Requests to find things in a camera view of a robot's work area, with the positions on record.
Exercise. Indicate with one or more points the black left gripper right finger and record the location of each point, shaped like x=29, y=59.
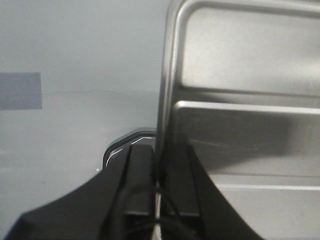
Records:
x=198, y=199

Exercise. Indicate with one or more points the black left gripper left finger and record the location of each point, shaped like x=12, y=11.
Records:
x=81, y=214

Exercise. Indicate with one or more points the small silver ribbed tray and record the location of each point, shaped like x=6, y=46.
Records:
x=241, y=84

